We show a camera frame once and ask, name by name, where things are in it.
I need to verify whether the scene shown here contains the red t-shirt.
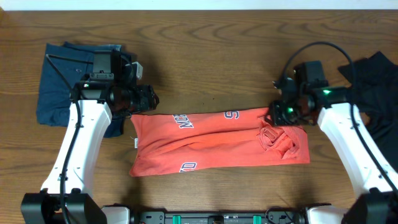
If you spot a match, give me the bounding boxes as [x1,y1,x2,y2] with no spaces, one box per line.
[129,108,310,177]

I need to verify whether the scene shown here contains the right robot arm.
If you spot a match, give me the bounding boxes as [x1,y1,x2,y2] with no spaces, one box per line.
[266,87,397,223]

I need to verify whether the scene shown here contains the folded navy blue pants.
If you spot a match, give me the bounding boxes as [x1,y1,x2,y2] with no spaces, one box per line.
[36,42,122,127]

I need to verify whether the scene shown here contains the black garment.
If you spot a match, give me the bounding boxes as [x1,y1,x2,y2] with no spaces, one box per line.
[354,52,397,170]

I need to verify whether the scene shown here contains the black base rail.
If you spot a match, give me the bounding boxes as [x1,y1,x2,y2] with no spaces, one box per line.
[102,203,330,224]

